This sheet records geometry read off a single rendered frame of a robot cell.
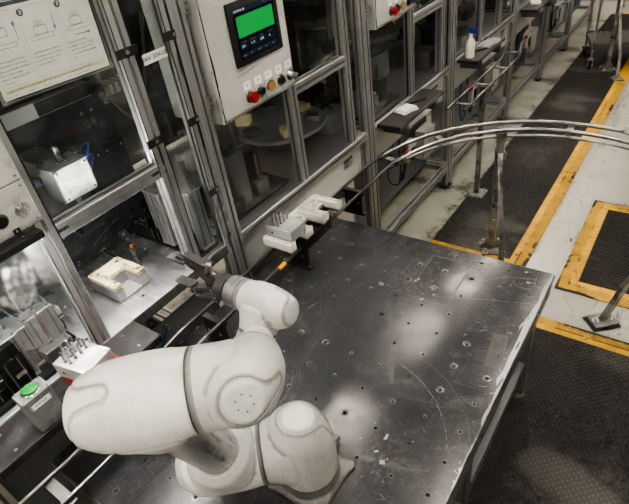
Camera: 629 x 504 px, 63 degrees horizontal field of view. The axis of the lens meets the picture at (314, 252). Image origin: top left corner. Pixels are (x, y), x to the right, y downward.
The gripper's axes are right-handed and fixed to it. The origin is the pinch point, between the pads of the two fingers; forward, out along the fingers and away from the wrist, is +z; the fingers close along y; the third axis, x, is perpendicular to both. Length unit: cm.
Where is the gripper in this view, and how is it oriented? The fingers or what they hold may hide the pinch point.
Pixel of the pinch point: (180, 269)
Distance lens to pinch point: 154.9
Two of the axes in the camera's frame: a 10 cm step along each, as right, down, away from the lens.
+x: -5.6, 5.5, -6.2
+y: -1.3, -8.0, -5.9
